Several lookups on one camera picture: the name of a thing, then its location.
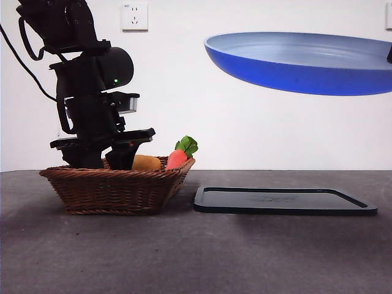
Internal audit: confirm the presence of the blue round plate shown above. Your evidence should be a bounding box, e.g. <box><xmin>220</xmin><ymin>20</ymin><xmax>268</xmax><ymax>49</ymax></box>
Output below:
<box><xmin>204</xmin><ymin>32</ymin><xmax>392</xmax><ymax>96</ymax></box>

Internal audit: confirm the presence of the yellow-brown potato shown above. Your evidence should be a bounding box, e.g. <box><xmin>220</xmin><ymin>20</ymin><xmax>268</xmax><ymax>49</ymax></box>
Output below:
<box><xmin>131</xmin><ymin>154</ymin><xmax>162</xmax><ymax>172</ymax></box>

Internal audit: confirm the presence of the brown wicker basket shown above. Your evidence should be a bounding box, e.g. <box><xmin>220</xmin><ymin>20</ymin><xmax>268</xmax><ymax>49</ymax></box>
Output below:
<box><xmin>39</xmin><ymin>156</ymin><xmax>196</xmax><ymax>216</ymax></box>

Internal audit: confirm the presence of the orange carrot with green leaves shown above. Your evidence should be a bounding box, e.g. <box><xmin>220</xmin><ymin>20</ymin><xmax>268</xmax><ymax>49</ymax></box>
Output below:
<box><xmin>165</xmin><ymin>135</ymin><xmax>199</xmax><ymax>171</ymax></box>

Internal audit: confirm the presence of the black rectangular tray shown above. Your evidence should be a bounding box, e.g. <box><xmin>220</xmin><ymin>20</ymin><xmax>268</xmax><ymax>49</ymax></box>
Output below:
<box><xmin>192</xmin><ymin>186</ymin><xmax>379</xmax><ymax>217</ymax></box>

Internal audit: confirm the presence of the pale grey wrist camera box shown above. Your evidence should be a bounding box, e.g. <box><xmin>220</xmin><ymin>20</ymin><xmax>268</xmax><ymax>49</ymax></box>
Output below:
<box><xmin>118</xmin><ymin>93</ymin><xmax>141</xmax><ymax>116</ymax></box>

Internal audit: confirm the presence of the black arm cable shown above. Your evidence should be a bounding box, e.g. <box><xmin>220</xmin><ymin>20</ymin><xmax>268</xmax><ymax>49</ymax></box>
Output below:
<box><xmin>0</xmin><ymin>23</ymin><xmax>59</xmax><ymax>102</ymax></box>

